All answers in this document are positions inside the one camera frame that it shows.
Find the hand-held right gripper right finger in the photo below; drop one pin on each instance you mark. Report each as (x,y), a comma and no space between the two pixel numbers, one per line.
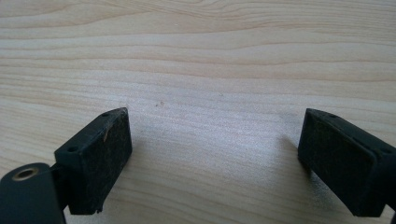
(345,165)

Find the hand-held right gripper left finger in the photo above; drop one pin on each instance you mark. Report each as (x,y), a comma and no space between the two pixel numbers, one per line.
(99,161)

